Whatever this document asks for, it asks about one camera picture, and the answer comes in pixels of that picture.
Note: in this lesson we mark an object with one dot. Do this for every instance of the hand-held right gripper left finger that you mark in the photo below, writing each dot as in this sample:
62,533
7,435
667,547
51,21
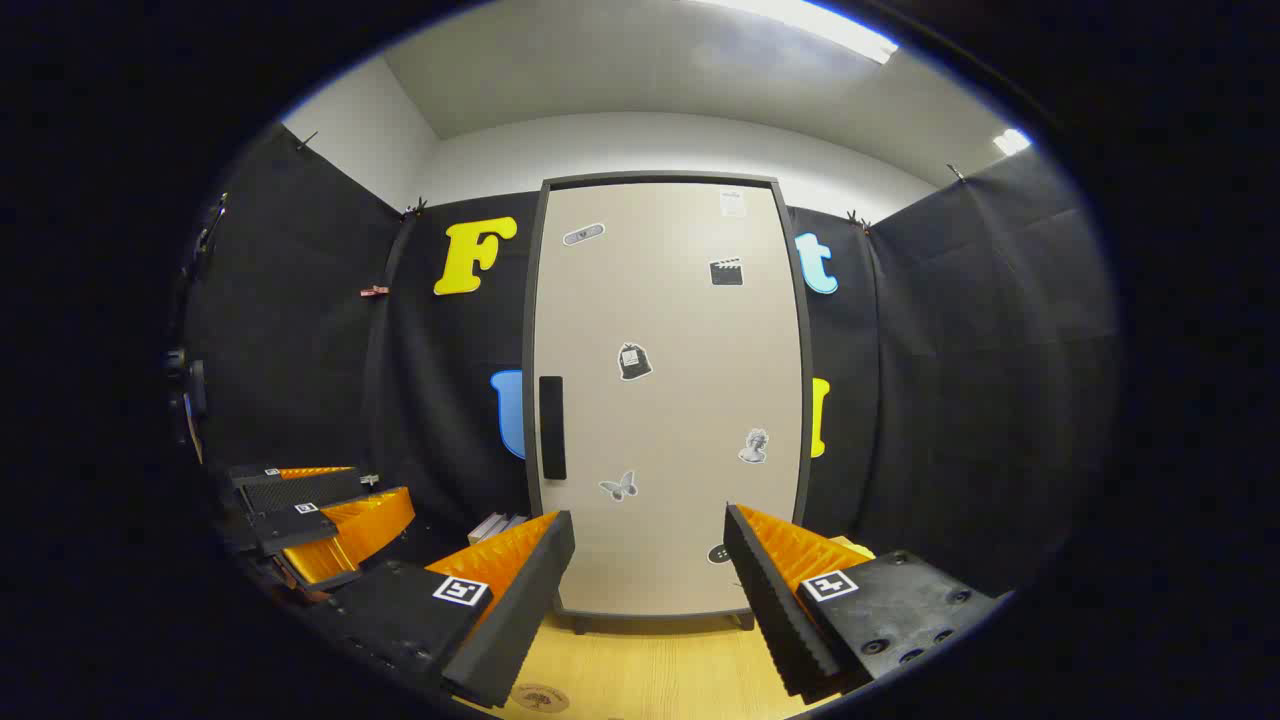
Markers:
520,610

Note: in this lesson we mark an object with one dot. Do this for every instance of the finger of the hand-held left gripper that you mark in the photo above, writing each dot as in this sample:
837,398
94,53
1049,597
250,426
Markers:
295,528
300,492

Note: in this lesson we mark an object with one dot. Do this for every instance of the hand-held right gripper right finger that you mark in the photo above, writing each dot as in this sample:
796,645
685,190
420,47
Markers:
775,610

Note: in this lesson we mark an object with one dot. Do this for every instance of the round wooden coaster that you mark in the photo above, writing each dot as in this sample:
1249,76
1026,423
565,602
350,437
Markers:
540,698

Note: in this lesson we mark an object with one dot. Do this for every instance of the beige cabinet door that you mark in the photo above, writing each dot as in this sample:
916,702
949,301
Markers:
680,400

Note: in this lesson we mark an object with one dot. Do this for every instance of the dark grey cabinet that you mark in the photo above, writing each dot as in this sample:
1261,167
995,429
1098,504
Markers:
529,300

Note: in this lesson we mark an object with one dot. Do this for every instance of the blue purple book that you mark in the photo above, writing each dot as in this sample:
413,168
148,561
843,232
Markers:
512,524

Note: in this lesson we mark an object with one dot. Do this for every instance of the white book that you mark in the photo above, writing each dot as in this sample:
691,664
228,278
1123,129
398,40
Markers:
485,528

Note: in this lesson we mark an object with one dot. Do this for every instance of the black tripod rig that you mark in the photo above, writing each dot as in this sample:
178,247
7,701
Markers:
187,390

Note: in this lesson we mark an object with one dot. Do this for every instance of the black backdrop cloth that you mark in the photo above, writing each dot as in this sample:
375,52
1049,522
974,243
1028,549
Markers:
300,330

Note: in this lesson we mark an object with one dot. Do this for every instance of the small ceiling light panel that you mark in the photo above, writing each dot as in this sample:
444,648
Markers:
1012,142

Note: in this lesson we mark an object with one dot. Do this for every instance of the long ceiling light panel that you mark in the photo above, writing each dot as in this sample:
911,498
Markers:
810,25

